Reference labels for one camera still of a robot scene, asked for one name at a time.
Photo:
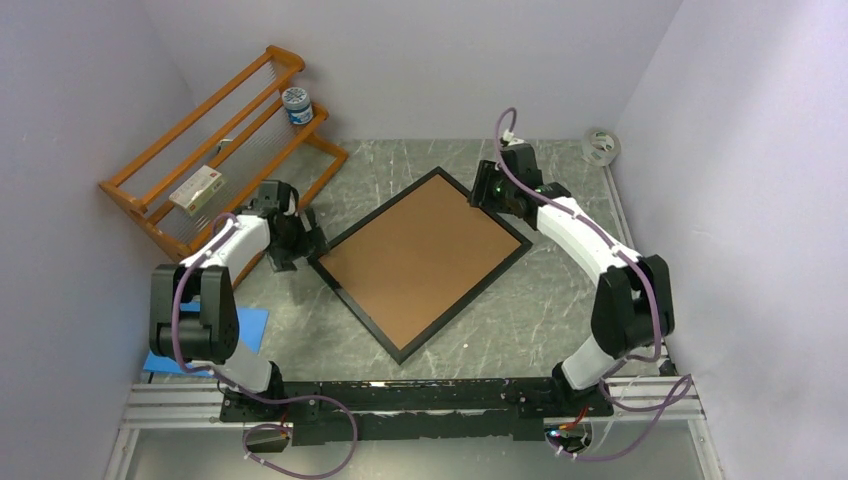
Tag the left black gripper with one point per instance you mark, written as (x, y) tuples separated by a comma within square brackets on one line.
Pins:
[(311, 241)]

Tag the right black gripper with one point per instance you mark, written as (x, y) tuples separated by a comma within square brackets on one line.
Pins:
[(481, 195)]

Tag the black picture frame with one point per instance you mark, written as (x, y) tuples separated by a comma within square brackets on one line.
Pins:
[(517, 245)]

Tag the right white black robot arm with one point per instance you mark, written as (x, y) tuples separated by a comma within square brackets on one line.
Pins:
[(632, 310)]

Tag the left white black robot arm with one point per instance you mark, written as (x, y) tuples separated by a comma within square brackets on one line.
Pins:
[(193, 313)]

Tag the clear tape roll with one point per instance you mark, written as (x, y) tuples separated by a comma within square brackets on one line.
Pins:
[(600, 147)]

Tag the blue paper sheet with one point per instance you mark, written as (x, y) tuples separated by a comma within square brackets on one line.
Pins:
[(252, 326)]

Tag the white red small box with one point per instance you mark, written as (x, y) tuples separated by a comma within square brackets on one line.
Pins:
[(197, 190)]

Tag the orange wooden rack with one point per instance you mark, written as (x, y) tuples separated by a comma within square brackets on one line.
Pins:
[(243, 132)]

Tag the blue white jar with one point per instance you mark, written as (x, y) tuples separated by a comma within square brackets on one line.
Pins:
[(298, 105)]

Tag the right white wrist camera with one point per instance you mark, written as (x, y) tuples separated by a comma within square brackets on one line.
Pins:
[(508, 138)]

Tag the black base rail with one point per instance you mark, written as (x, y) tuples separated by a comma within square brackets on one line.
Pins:
[(522, 409)]

